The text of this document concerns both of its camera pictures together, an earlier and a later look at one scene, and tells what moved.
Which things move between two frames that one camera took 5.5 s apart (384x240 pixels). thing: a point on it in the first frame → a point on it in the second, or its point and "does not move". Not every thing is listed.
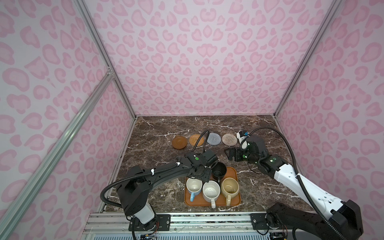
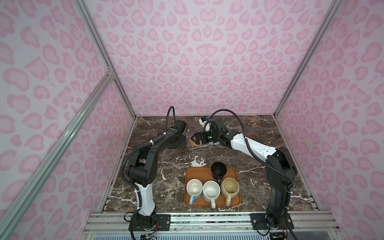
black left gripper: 207,176 → 183,142
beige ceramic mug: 230,188 does not move
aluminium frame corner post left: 88,19 does not move
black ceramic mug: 218,170 does not move
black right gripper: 231,149 → 198,137
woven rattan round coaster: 193,139 does not move
